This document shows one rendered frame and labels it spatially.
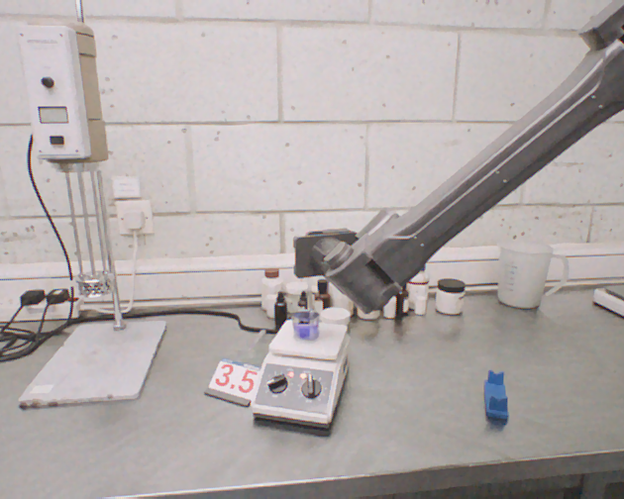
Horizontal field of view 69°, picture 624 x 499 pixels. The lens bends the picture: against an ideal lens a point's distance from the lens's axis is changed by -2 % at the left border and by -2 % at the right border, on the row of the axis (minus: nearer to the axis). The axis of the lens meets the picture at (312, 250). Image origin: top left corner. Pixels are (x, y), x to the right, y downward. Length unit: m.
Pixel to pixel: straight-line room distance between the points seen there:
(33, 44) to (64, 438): 0.60
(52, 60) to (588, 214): 1.35
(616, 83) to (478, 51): 0.81
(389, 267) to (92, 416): 0.55
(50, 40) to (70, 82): 0.06
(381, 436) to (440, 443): 0.09
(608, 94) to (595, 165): 0.99
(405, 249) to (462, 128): 0.81
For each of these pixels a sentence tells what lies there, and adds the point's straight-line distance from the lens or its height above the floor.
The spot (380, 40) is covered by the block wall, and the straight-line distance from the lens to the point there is 1.23.
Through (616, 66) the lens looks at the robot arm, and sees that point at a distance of 0.53.
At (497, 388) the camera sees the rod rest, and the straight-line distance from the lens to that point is 0.89.
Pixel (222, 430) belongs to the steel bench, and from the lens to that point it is 0.77.
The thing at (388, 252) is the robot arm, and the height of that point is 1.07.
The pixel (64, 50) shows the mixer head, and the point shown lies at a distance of 0.85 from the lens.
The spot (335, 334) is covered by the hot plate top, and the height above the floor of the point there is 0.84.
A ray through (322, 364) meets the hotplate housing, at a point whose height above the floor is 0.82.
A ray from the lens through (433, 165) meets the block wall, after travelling 1.27.
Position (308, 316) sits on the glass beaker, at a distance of 0.79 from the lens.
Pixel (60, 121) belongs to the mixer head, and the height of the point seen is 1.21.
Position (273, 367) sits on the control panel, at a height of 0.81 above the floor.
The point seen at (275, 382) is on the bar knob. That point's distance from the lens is 0.76.
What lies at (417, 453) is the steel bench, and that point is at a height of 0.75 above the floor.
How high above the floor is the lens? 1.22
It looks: 16 degrees down
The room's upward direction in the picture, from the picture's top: straight up
